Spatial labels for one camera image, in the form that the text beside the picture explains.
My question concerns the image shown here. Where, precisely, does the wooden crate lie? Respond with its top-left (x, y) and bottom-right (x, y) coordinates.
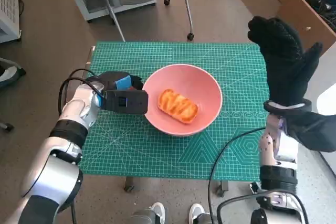
top-left (278, 0), bottom-right (336, 55)

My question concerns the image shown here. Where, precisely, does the person's left leg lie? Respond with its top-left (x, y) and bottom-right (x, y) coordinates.
top-left (131, 202), bottom-right (166, 224)

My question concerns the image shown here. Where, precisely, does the person's right leg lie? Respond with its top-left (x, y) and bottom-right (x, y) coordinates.
top-left (188, 202), bottom-right (218, 224)

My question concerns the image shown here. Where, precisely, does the striped toy bread loaf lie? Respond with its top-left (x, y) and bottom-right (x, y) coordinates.
top-left (157, 88), bottom-right (199, 125)

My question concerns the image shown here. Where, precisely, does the black chair base leg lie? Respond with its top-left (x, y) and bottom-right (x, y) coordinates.
top-left (0, 121), bottom-right (14, 132)

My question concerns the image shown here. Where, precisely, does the green cutting mat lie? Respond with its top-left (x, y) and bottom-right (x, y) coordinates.
top-left (78, 41), bottom-right (299, 182)

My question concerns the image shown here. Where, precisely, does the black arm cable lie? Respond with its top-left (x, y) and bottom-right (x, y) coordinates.
top-left (57, 68), bottom-right (106, 112)
top-left (207, 127), bottom-right (267, 224)
top-left (216, 193), bottom-right (310, 224)

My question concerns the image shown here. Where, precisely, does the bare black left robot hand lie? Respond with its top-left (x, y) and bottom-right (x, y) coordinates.
top-left (86, 71), bottom-right (144, 92)

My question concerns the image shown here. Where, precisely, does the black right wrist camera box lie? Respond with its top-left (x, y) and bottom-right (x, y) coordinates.
top-left (283, 108), bottom-right (336, 153)

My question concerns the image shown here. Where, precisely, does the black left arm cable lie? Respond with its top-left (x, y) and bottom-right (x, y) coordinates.
top-left (57, 68), bottom-right (106, 112)

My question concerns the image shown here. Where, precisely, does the white desk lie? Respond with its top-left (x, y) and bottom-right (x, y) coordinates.
top-left (301, 48), bottom-right (336, 180)

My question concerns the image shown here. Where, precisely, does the person's leg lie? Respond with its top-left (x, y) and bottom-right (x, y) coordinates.
top-left (131, 202), bottom-right (166, 224)
top-left (188, 202), bottom-right (218, 224)

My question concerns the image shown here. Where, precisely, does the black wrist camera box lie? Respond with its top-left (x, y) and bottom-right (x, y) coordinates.
top-left (283, 108), bottom-right (336, 153)
top-left (101, 89), bottom-right (149, 115)

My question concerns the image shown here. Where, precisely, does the bundle of dark cables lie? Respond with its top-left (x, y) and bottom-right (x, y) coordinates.
top-left (304, 0), bottom-right (336, 32)

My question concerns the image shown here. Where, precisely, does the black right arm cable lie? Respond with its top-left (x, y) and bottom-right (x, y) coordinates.
top-left (207, 127), bottom-right (267, 224)
top-left (216, 193), bottom-right (310, 224)

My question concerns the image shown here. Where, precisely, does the pink bowl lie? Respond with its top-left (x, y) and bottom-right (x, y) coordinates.
top-left (141, 63), bottom-right (224, 137)

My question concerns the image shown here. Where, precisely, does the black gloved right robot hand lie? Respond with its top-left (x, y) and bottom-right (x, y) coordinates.
top-left (248, 16), bottom-right (323, 107)

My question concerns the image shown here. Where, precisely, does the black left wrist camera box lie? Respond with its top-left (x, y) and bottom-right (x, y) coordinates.
top-left (101, 89), bottom-right (149, 115)

